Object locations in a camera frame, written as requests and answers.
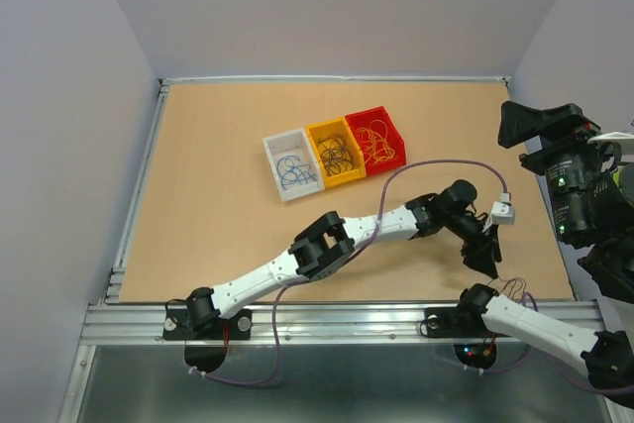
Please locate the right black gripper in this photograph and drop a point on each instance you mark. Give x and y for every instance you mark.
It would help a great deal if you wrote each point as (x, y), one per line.
(574, 129)

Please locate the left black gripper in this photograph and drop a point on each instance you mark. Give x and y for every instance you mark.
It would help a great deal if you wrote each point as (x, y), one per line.
(479, 251)

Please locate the red plastic bin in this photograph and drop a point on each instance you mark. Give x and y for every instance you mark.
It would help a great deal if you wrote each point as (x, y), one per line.
(381, 144)

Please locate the yellow plastic bin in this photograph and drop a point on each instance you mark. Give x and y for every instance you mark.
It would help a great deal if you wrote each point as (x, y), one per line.
(338, 155)

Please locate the white plastic bin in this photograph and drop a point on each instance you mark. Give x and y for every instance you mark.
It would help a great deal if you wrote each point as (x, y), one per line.
(293, 164)

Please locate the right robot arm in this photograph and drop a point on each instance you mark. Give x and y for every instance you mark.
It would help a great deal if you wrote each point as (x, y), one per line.
(589, 180)

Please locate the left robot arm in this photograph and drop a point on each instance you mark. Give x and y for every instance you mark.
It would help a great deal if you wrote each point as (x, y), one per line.
(332, 241)

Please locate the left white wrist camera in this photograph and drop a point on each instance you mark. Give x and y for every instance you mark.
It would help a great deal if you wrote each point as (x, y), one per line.
(501, 214)

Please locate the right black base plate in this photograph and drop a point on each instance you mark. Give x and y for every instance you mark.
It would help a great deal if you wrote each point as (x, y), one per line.
(448, 322)

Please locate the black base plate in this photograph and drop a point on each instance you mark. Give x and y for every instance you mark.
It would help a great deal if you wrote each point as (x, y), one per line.
(448, 322)
(177, 327)

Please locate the aluminium front rail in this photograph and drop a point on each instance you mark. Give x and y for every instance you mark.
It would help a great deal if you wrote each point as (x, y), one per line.
(305, 324)

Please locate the aluminium rail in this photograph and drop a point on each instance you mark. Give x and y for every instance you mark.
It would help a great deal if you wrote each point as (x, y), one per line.
(290, 78)
(119, 266)
(305, 324)

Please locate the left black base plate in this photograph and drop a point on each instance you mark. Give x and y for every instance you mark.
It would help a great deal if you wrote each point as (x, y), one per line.
(177, 327)

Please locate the aluminium back rail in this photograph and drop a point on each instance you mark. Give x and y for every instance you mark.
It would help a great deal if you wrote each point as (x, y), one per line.
(290, 78)

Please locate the aluminium left side rail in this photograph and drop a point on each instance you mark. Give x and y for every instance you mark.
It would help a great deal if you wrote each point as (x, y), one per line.
(119, 266)

